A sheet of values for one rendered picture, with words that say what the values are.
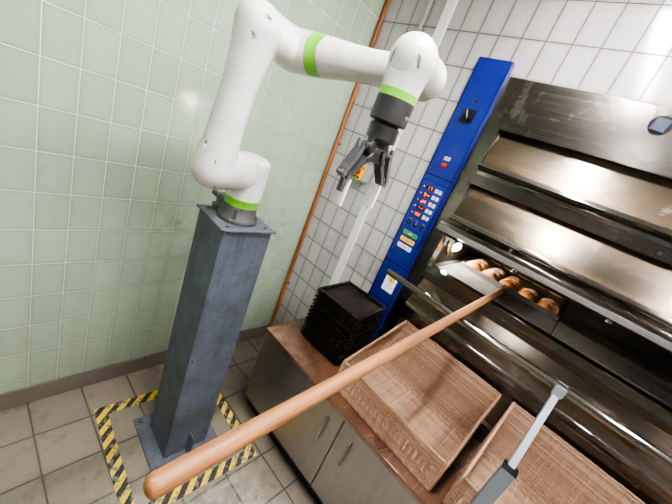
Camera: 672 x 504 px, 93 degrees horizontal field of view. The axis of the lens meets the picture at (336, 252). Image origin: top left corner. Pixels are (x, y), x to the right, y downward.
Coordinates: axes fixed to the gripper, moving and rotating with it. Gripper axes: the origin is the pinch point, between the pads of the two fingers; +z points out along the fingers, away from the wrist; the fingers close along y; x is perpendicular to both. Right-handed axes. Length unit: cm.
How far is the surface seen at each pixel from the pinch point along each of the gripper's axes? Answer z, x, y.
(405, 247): 29, -19, -88
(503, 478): 55, 65, -30
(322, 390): 27.0, 27.9, 26.0
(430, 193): -2, -20, -88
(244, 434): 27, 28, 43
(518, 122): -45, 0, -92
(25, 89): 10, -96, 51
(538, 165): -31, 16, -91
